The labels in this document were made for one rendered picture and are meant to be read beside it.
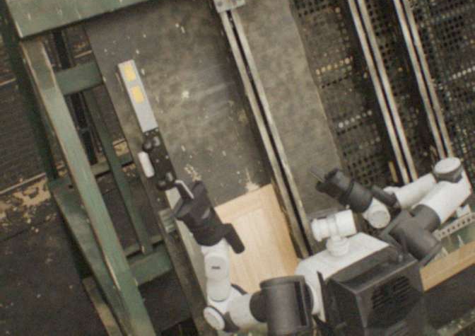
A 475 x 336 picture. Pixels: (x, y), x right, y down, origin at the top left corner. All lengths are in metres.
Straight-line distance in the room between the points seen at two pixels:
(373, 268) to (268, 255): 0.60
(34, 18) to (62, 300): 2.09
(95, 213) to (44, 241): 2.10
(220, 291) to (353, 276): 0.42
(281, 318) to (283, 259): 0.58
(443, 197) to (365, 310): 0.49
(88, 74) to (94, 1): 0.24
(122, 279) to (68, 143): 0.45
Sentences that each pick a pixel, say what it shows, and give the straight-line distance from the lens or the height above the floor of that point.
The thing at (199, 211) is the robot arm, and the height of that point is 1.55.
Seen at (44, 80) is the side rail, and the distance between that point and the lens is 1.96.
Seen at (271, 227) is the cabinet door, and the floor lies 1.12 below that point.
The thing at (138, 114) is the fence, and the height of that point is 1.58.
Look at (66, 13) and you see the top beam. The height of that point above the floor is 1.90.
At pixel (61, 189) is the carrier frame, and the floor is 0.79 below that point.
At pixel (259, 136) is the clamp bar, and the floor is 1.40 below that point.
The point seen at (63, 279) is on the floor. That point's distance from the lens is 3.80.
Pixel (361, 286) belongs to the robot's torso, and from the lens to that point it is 1.63.
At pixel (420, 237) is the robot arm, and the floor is 1.34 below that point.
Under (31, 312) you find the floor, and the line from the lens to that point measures 3.71.
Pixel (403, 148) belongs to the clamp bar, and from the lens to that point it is 2.40.
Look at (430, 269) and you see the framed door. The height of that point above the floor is 0.38.
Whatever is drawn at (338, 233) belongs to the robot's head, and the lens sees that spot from 1.76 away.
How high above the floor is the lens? 2.65
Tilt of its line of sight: 37 degrees down
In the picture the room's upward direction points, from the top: 6 degrees counter-clockwise
